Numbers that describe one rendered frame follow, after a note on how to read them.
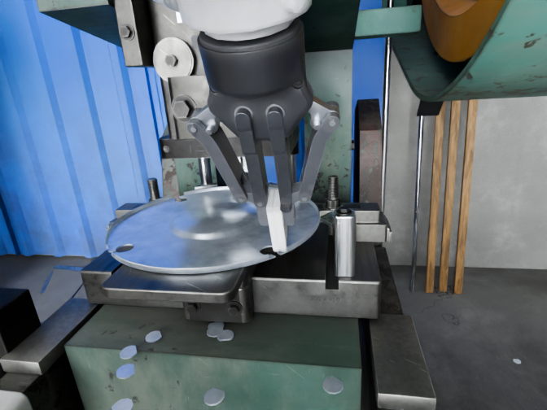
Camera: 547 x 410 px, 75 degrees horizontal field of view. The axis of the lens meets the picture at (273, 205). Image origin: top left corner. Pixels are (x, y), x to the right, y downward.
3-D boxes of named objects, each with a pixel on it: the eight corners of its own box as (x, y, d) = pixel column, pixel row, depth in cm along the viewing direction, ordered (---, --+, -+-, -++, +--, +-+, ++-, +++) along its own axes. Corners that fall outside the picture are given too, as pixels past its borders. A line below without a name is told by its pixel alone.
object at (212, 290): (243, 399, 38) (230, 289, 33) (122, 387, 40) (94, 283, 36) (279, 274, 61) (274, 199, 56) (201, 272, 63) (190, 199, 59)
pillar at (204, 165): (213, 207, 70) (203, 134, 65) (202, 207, 70) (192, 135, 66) (216, 202, 72) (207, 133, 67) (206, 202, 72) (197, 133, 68)
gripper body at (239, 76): (174, 48, 23) (208, 163, 29) (309, 38, 21) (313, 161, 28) (202, 10, 28) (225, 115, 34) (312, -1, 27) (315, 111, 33)
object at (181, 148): (290, 172, 52) (288, 134, 50) (161, 175, 55) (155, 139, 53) (300, 150, 67) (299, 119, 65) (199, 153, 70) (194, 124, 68)
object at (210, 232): (365, 220, 47) (365, 215, 47) (149, 311, 32) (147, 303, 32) (247, 180, 70) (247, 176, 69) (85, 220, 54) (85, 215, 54)
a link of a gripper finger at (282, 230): (276, 188, 38) (282, 188, 37) (282, 232, 42) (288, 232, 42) (273, 208, 35) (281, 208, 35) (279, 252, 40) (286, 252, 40)
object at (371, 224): (391, 242, 58) (395, 181, 54) (287, 240, 61) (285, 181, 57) (387, 227, 63) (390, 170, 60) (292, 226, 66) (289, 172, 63)
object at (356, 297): (380, 320, 49) (382, 282, 47) (86, 304, 57) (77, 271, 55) (365, 229, 77) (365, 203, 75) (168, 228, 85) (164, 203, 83)
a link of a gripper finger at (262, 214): (264, 191, 35) (234, 191, 35) (270, 225, 38) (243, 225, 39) (266, 181, 36) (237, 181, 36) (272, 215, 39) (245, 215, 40)
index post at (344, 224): (355, 277, 49) (356, 211, 45) (332, 276, 49) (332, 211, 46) (354, 267, 51) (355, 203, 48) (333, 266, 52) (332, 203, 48)
